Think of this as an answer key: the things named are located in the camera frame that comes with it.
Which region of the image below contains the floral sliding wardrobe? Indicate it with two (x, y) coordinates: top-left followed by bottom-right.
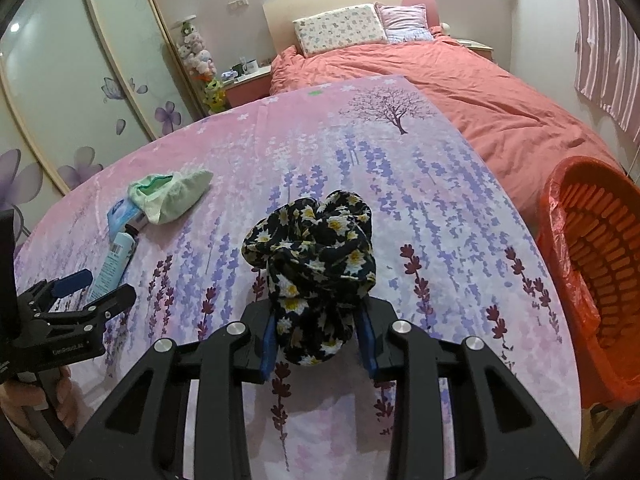
(0, 0), (207, 242)

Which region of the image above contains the pink lavender printed tablecloth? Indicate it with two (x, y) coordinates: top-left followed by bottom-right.
(15, 75), (584, 480)

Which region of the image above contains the pink white nightstand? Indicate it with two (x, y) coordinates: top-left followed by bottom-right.
(222, 67), (274, 109)

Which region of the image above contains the person's left hand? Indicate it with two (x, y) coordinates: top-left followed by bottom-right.
(54, 365), (77, 432)

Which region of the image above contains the pink striped pillow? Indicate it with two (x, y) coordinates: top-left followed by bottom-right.
(374, 2), (435, 44)

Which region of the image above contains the blue tissue packet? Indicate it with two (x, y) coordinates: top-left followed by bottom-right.
(106, 198), (147, 235)

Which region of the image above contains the cream bedside table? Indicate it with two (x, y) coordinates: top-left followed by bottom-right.
(454, 37), (496, 64)

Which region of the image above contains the orange plastic basket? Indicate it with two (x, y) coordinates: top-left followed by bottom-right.
(537, 156), (640, 409)

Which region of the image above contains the salmon duvet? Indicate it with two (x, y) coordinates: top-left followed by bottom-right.
(270, 30), (622, 212)

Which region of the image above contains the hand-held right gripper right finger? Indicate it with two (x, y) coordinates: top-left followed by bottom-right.
(354, 297), (586, 480)

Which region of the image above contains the white squeeze tube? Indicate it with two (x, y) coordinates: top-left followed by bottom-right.
(86, 225), (140, 307)

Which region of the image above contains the column of plush toys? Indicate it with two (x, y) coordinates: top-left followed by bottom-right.
(174, 20), (227, 114)

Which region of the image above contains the black floral cloth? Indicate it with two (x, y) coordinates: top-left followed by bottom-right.
(241, 190), (377, 367)

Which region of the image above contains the floral white pillow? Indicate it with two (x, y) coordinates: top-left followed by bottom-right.
(292, 3), (389, 59)

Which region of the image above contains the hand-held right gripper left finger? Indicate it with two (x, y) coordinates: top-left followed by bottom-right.
(55, 301), (279, 480)

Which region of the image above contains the wooden stool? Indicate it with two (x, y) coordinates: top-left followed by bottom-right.
(581, 400), (627, 480)

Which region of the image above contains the red plastic bag liner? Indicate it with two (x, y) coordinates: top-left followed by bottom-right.
(537, 156), (640, 409)

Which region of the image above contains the pink striped curtain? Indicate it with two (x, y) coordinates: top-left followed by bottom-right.
(572, 0), (640, 144)

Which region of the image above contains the cream bed headboard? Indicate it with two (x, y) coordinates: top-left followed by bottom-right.
(262, 0), (405, 57)

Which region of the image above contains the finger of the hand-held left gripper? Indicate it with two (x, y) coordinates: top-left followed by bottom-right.
(18, 268), (94, 314)
(37, 283), (138, 329)

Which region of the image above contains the green patterned cloth cover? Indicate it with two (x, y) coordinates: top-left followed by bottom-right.
(127, 169), (215, 226)

